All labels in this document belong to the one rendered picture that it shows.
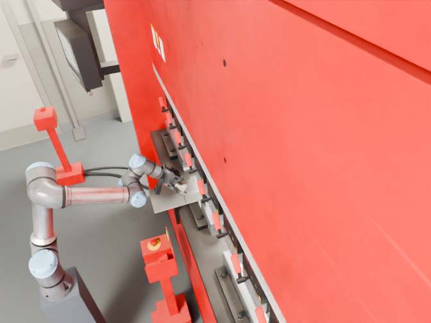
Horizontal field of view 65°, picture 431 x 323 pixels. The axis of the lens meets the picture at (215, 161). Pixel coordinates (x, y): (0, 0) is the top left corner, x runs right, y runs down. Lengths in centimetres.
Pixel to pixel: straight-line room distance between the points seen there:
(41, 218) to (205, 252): 78
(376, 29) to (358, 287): 36
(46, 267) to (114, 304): 105
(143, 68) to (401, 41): 211
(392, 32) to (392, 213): 20
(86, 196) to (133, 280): 136
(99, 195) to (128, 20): 115
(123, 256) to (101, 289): 31
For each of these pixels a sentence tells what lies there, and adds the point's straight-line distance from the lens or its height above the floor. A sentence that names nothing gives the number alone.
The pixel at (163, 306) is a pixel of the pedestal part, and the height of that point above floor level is 12.
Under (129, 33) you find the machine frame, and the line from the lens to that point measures 228.
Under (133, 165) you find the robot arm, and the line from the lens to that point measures 165.
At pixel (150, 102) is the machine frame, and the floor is 112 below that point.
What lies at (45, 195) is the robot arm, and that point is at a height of 137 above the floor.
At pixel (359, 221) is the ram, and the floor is 193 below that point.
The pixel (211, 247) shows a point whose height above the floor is 88.
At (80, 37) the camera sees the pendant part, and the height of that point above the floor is 159.
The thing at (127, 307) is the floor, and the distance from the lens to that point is 268.
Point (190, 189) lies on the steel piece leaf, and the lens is 186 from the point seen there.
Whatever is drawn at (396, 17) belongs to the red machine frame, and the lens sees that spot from 35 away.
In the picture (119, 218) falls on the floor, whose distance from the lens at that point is 321.
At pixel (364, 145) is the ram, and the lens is 44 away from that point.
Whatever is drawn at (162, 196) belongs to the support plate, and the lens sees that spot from 185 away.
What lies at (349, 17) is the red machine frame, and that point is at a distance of 40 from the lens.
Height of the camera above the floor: 229
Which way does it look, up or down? 39 degrees down
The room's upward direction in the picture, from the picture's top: 4 degrees counter-clockwise
